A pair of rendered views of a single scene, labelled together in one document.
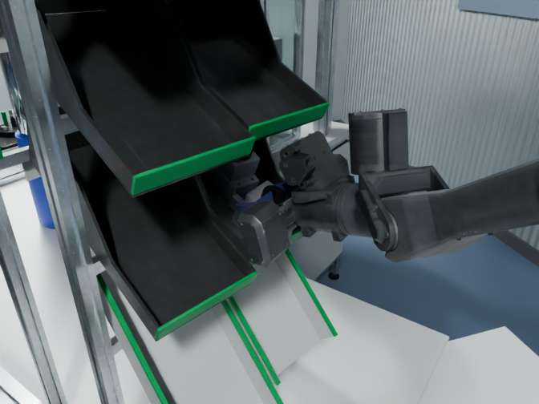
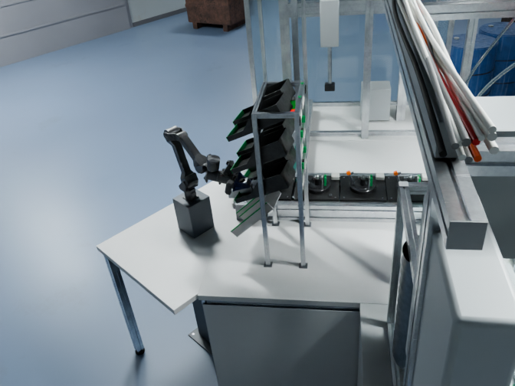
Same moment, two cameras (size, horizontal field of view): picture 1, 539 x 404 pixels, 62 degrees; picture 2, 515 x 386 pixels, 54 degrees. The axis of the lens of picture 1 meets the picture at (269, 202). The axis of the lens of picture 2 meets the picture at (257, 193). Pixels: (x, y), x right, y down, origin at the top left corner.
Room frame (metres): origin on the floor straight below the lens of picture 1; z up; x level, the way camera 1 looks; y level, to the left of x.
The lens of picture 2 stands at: (2.33, -0.74, 2.49)
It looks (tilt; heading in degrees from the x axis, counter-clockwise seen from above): 33 degrees down; 156
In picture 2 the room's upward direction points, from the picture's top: 6 degrees counter-clockwise
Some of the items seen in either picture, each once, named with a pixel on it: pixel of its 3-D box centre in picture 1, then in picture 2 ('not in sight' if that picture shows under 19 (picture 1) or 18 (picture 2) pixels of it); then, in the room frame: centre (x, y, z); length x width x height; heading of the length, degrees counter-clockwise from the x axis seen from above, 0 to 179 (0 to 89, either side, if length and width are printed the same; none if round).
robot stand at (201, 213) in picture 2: not in sight; (193, 212); (0.18, -0.18, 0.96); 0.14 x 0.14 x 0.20; 18
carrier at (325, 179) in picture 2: not in sight; (317, 180); (0.35, 0.49, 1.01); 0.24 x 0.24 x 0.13; 55
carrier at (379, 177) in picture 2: not in sight; (362, 181); (0.49, 0.69, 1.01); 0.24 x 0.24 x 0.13; 55
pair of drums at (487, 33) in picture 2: not in sight; (482, 70); (-1.37, 3.69, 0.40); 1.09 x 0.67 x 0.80; 111
